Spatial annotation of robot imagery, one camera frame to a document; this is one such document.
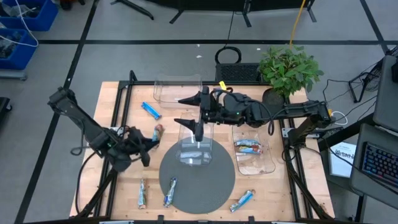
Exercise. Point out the backlit black keyboard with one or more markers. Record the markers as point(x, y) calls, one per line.
point(381, 163)

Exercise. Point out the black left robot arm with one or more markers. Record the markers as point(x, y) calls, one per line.
point(84, 121)

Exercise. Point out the white printed sheet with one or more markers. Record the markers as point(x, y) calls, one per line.
point(339, 168)

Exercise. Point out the grey keyboard tray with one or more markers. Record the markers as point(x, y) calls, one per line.
point(373, 193)

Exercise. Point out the blue tan granola bar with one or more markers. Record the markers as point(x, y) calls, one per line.
point(142, 194)

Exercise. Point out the blue storage bin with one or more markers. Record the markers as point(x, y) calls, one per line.
point(25, 56)
point(46, 18)

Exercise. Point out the black perforated box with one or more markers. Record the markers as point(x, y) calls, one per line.
point(237, 73)

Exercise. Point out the black stand leg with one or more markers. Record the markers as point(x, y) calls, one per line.
point(133, 8)

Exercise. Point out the black table clamp bracket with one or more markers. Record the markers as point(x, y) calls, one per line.
point(160, 219)
point(251, 219)

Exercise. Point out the yellow power plug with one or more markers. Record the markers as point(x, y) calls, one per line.
point(330, 112)

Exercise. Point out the white snack bag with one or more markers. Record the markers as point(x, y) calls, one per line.
point(170, 193)

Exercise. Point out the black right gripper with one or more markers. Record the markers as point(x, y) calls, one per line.
point(211, 110)

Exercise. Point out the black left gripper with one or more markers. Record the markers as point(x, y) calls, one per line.
point(136, 140)

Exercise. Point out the blue orange granola bar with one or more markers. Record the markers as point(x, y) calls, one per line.
point(242, 201)

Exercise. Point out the clear plastic bin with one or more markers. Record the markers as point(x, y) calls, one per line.
point(258, 165)
point(168, 93)
point(208, 149)

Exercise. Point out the round grey woven mat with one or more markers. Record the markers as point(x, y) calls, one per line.
point(199, 193)

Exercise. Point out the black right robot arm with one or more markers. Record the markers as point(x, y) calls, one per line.
point(298, 109)

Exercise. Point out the grey cart shelf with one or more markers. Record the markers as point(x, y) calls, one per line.
point(12, 74)

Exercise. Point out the black backdrop panel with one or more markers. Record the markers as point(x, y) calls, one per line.
point(217, 4)

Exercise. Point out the grey desk panel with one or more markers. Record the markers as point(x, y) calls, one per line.
point(385, 102)

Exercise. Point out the black cart base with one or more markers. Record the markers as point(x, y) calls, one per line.
point(4, 109)

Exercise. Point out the green potted plant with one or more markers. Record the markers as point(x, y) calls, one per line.
point(289, 71)

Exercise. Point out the red blue granola bar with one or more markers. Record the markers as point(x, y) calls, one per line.
point(247, 143)
point(248, 150)

